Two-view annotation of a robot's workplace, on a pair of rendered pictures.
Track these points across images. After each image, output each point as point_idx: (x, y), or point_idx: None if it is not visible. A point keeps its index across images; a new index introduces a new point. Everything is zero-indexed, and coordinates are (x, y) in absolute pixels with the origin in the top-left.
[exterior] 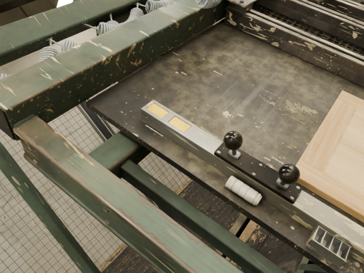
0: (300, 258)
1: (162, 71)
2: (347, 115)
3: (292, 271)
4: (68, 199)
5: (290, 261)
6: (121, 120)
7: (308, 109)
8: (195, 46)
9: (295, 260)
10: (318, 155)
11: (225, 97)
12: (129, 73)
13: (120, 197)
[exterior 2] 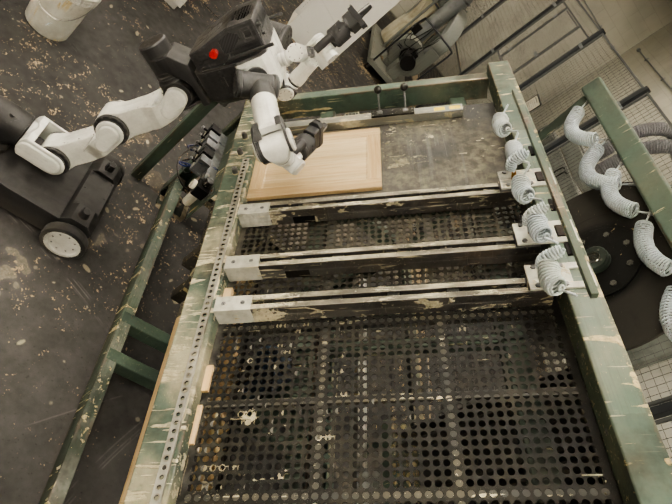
0: (333, 486)
1: (489, 133)
2: (369, 169)
3: (337, 466)
4: None
5: (343, 484)
6: (467, 106)
7: (393, 166)
8: (501, 160)
9: (338, 485)
10: (372, 140)
11: (441, 143)
12: None
13: (425, 81)
